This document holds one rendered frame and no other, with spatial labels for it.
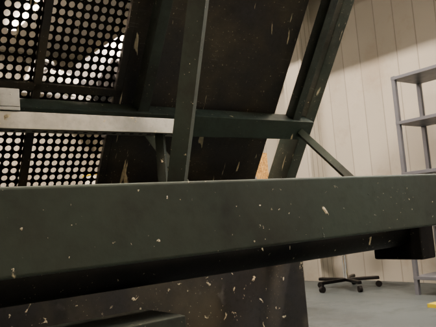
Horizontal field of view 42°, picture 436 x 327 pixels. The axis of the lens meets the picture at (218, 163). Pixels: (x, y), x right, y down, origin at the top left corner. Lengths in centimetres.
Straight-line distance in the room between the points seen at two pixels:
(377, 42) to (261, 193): 525
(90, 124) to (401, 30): 468
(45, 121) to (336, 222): 77
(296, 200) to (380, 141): 505
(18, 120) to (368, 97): 489
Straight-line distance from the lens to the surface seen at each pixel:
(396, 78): 497
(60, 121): 138
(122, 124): 145
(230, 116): 207
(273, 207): 76
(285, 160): 247
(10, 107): 134
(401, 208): 97
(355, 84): 606
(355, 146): 601
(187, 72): 136
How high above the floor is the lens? 74
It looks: 6 degrees up
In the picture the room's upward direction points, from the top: 5 degrees counter-clockwise
